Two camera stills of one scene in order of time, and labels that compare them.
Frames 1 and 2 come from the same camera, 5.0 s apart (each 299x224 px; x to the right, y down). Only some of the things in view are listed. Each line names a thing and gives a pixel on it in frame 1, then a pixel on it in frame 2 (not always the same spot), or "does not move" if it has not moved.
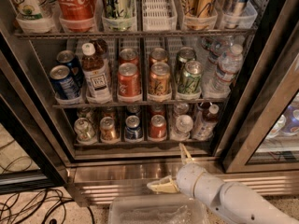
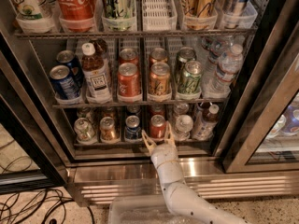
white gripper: x=186 y=180 to x=163 y=156
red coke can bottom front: x=158 y=128 does not move
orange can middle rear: x=158 y=54 does not move
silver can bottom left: x=84 y=131 does not move
